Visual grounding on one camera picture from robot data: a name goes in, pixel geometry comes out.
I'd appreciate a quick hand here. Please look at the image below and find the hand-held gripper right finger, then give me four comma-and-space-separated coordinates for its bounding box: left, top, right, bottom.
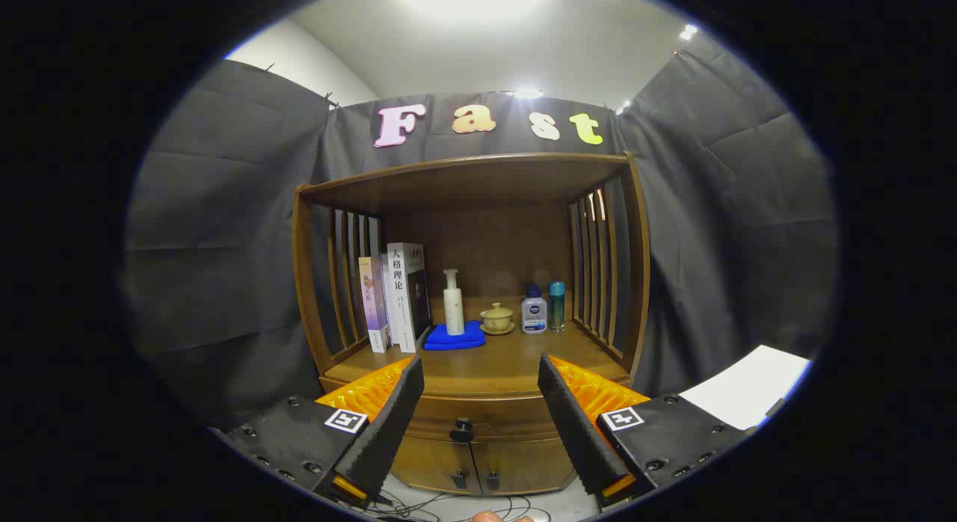
537, 352, 756, 509

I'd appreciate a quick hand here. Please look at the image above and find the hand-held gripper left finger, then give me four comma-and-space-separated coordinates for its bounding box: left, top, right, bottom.
212, 355, 425, 508

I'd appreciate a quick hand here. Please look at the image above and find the wooden drawer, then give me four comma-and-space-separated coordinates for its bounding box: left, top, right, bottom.
407, 391, 569, 443

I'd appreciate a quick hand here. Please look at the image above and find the wooden cabinet door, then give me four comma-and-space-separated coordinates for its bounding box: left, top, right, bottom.
391, 436, 479, 497
471, 436, 578, 497

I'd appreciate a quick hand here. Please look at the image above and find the wooden countertop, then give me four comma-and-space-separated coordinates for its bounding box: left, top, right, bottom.
323, 320, 630, 396

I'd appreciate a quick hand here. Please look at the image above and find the wooden cabinet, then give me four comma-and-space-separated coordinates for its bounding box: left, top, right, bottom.
292, 152, 651, 497

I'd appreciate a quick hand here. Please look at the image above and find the blue folded towel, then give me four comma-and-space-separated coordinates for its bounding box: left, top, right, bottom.
424, 320, 487, 351

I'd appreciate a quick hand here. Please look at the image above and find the white bottle with blue pump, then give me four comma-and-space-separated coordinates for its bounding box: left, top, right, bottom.
521, 285, 548, 335

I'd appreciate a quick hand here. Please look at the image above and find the thick white book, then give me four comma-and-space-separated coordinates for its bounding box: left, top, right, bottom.
386, 242, 432, 354

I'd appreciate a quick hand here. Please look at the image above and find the purple book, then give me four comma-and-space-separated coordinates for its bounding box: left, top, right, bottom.
358, 256, 391, 354

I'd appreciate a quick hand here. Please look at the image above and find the yellow lidded teacup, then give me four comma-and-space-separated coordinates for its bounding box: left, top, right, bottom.
479, 303, 516, 336

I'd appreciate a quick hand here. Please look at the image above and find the white side table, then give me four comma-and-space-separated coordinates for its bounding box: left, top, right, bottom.
679, 345, 812, 431

